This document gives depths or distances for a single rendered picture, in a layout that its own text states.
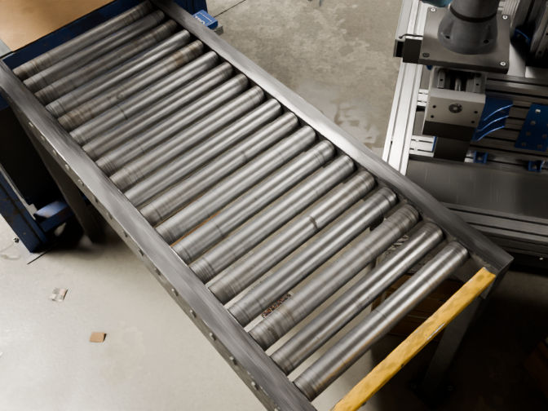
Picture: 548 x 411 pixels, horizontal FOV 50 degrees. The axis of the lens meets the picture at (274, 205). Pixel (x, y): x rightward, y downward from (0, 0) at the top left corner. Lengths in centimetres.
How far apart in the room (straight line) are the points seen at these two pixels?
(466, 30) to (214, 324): 96
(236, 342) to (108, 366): 99
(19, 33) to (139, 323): 100
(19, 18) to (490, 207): 160
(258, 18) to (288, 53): 32
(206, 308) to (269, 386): 20
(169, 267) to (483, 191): 124
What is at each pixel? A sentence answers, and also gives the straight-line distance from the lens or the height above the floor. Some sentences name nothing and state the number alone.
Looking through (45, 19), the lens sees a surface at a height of 80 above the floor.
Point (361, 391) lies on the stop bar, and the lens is 107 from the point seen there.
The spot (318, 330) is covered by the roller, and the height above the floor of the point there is 80.
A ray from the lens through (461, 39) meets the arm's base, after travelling 161.
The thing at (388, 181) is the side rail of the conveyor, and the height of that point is 80.
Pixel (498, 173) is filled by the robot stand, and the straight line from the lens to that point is 218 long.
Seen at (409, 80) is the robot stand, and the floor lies 23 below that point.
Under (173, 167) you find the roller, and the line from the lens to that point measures 139.
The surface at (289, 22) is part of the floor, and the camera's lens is 307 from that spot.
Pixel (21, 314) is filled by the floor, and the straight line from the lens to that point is 228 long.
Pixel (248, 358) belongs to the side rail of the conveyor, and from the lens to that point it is 112.
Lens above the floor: 184
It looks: 54 degrees down
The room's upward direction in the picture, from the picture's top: 6 degrees counter-clockwise
